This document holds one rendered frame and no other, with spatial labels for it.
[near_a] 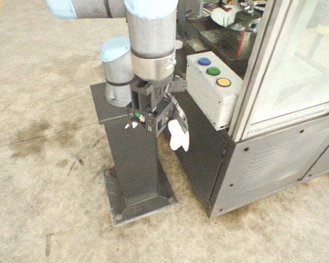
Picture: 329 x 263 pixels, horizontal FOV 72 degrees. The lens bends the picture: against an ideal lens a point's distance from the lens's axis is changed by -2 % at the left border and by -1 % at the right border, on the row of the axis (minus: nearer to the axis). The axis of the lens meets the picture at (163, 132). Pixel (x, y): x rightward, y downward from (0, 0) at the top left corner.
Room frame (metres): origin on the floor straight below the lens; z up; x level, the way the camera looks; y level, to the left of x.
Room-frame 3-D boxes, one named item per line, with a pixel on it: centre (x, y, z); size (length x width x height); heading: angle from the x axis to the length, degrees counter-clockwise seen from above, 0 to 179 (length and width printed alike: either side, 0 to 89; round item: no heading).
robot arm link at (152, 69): (0.36, 0.02, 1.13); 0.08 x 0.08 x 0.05
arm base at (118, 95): (0.77, 0.17, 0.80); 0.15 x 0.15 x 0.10
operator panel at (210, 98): (0.71, -0.19, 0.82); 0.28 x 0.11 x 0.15; 20
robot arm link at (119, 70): (0.77, 0.16, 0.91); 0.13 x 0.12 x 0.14; 92
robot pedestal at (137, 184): (0.77, 0.17, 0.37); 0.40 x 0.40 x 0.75; 20
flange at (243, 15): (1.08, -0.38, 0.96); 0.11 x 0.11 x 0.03
